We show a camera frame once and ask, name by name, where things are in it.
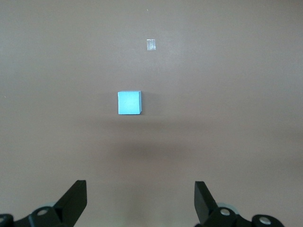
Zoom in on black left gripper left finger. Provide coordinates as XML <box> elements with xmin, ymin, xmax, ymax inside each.
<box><xmin>0</xmin><ymin>180</ymin><xmax>87</xmax><ymax>227</ymax></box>

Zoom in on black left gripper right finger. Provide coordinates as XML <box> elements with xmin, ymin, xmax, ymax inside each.
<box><xmin>194</xmin><ymin>181</ymin><xmax>284</xmax><ymax>227</ymax></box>

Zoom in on blue foam block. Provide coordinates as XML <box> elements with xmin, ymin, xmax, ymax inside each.
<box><xmin>117</xmin><ymin>90</ymin><xmax>143</xmax><ymax>116</ymax></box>

